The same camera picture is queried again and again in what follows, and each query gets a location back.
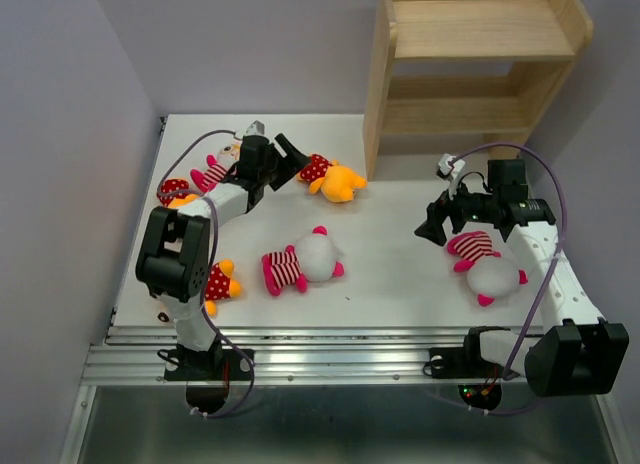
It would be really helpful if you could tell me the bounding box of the white glasses doll striped shirt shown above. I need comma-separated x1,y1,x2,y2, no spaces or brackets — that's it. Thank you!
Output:
190,143,241,193

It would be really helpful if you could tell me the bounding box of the orange bear polka dot toy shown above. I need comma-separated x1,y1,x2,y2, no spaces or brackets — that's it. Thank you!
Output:
297,154,367,203

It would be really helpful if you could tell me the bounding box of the white doll face down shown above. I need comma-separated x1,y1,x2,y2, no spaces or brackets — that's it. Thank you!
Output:
445,231,528,307
261,226,345,297

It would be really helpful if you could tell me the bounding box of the white doll right face down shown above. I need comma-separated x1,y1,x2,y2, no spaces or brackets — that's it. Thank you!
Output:
445,231,528,307

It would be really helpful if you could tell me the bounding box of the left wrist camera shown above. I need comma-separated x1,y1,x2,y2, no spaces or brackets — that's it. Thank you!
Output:
244,120,265,136

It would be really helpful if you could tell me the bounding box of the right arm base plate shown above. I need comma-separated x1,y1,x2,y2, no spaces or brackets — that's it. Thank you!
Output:
422,347,503,379

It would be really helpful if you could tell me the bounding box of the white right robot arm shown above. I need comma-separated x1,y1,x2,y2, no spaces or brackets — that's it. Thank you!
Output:
415,155,629,397

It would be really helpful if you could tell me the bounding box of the white doll centre face down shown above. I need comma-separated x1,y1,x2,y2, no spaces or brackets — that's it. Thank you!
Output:
261,226,345,297

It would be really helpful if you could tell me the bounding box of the wooden shelf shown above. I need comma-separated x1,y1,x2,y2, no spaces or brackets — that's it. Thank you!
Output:
363,0,594,177

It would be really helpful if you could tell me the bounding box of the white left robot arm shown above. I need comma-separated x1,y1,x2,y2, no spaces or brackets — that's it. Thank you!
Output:
135,134,311,382

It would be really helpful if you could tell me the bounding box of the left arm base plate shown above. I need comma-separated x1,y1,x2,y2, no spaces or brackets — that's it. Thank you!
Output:
157,346,250,382

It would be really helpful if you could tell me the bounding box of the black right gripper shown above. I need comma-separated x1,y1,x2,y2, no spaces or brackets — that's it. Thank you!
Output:
412,173,499,245

